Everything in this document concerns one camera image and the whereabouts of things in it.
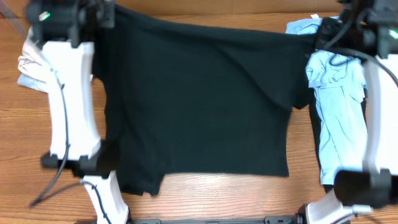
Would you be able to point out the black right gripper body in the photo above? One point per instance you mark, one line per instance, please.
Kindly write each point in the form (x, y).
(328, 32)

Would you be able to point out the black t-shirt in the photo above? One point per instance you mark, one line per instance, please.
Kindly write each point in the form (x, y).
(186, 98)

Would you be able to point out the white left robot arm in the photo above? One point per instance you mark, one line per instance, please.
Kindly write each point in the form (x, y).
(64, 32)

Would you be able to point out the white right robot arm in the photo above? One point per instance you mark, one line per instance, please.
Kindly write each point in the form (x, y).
(366, 30)

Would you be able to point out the light blue t-shirt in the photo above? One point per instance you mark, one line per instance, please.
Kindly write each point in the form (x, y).
(338, 84)

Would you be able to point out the folded beige garment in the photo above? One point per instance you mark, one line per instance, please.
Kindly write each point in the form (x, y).
(31, 63)

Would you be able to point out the folded light blue jeans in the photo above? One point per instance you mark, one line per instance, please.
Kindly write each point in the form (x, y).
(32, 83)

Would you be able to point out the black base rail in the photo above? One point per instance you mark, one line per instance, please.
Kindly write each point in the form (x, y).
(265, 220)

